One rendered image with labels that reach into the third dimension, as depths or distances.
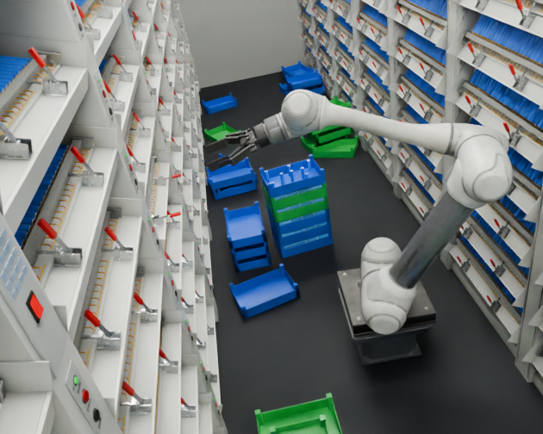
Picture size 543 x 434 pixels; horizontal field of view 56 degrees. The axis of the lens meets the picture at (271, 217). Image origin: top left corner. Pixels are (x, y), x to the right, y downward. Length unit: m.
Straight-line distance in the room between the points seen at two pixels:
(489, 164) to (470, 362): 1.01
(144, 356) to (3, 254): 0.66
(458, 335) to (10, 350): 1.98
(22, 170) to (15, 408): 0.30
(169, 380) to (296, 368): 0.95
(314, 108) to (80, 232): 0.77
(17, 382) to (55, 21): 0.75
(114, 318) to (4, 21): 0.64
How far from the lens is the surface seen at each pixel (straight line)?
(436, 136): 1.68
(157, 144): 2.02
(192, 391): 1.64
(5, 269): 0.63
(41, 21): 1.20
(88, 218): 0.99
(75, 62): 1.20
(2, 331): 0.64
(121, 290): 1.11
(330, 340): 2.35
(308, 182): 2.61
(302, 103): 1.45
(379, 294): 1.80
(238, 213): 2.93
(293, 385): 2.22
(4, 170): 0.76
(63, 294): 0.82
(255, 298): 2.61
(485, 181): 1.51
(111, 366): 0.96
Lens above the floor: 1.74
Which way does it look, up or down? 33 degrees down
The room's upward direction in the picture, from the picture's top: 11 degrees counter-clockwise
